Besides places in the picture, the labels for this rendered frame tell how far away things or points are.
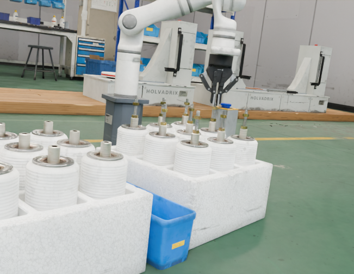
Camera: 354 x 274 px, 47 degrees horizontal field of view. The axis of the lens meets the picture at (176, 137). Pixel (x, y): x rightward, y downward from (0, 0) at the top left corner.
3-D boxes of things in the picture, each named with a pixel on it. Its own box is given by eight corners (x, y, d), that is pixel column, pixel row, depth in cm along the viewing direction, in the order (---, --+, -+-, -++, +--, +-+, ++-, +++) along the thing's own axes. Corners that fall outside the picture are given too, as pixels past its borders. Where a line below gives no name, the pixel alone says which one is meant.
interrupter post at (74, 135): (66, 144, 92) (67, 130, 91) (75, 143, 94) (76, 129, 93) (72, 146, 90) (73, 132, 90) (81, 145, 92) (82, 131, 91)
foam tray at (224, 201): (91, 203, 126) (95, 147, 122) (174, 184, 155) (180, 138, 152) (186, 251, 101) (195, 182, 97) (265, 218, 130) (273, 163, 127)
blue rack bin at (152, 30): (123, 34, 641) (124, 20, 637) (144, 37, 662) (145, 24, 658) (137, 34, 600) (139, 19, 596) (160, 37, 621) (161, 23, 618)
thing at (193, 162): (209, 209, 112) (217, 145, 109) (194, 219, 104) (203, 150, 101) (179, 200, 116) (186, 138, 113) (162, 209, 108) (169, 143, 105)
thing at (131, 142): (114, 190, 119) (119, 129, 116) (111, 180, 128) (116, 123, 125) (146, 190, 122) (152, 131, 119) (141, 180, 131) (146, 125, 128)
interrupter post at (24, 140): (15, 148, 83) (16, 132, 83) (26, 147, 85) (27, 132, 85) (20, 150, 82) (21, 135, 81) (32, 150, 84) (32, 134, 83)
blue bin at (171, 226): (82, 225, 109) (85, 183, 107) (115, 217, 117) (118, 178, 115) (160, 273, 89) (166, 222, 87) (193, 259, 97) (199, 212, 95)
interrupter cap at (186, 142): (212, 146, 109) (213, 143, 108) (201, 150, 102) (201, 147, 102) (187, 141, 112) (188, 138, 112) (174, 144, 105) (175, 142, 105)
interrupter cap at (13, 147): (-3, 146, 83) (-2, 143, 83) (32, 143, 89) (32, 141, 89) (14, 155, 78) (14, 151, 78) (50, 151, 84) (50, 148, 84)
